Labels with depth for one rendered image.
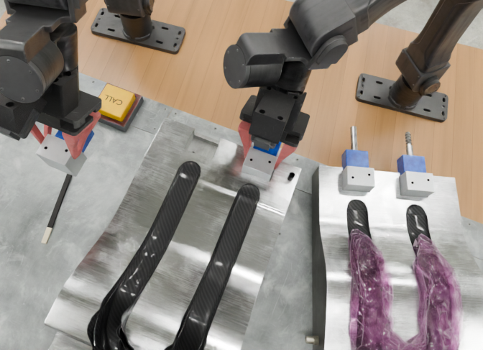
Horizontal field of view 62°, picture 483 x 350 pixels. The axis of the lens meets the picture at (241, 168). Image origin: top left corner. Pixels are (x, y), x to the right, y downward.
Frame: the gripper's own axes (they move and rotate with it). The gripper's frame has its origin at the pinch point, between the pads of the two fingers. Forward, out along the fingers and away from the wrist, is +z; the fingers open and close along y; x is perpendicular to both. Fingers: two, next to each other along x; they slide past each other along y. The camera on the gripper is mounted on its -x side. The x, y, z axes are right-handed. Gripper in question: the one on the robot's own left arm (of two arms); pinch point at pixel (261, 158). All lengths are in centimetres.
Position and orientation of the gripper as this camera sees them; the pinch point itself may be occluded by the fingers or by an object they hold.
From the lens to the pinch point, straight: 68.8
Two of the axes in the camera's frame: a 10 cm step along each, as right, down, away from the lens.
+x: 2.8, -5.6, 7.8
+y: 9.3, 3.5, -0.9
